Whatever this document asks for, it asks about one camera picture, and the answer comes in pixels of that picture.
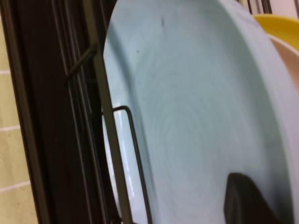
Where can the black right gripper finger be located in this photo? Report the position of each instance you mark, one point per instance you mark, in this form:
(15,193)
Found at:
(244,203)

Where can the light blue plate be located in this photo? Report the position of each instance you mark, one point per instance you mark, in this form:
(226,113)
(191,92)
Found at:
(209,95)

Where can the cream plate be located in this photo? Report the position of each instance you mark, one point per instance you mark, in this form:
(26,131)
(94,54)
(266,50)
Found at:
(290,57)

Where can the yellow plate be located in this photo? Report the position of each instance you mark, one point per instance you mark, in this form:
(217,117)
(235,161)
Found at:
(282,27)

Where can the green checkered tablecloth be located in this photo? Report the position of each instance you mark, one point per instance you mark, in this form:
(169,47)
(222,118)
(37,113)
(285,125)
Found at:
(16,198)

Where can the black wire dish rack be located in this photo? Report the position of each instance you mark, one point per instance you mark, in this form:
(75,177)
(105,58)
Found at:
(82,152)

